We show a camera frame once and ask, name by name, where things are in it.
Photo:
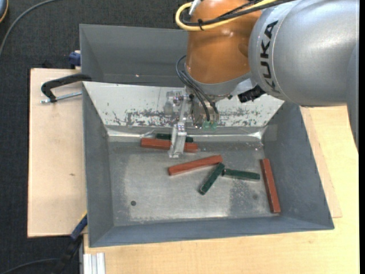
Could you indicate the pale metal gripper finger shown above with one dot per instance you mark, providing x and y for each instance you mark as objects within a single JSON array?
[
  {"x": 182, "y": 141},
  {"x": 174, "y": 144}
]

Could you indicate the dark green flat block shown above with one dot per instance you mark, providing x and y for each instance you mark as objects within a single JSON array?
[
  {"x": 211, "y": 179},
  {"x": 242, "y": 174},
  {"x": 164, "y": 136}
]

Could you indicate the red-brown flat block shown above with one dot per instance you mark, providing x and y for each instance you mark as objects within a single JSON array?
[
  {"x": 270, "y": 185},
  {"x": 155, "y": 143},
  {"x": 195, "y": 165}
]

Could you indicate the grey metal bin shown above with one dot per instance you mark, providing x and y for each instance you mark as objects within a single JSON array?
[{"x": 171, "y": 198}]

